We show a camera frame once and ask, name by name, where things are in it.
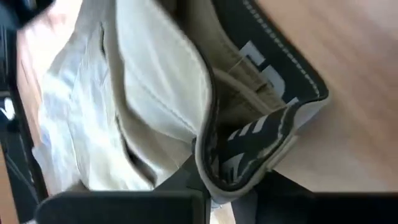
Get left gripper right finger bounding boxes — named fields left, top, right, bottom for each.
left=231, top=170, right=398, bottom=224

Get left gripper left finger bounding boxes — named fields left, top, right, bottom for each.
left=35, top=155, right=212, bottom=224

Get khaki shorts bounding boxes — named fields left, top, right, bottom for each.
left=17, top=0, right=330, bottom=206

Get black aluminium table frame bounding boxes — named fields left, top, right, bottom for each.
left=0, top=0, right=49, bottom=224

